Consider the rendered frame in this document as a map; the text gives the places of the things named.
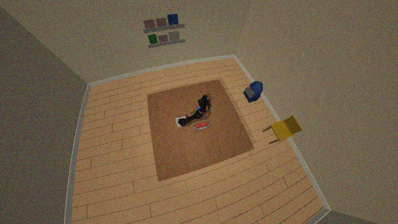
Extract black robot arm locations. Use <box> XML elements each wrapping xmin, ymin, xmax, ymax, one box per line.
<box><xmin>178</xmin><ymin>95</ymin><xmax>208</xmax><ymax>127</ymax></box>

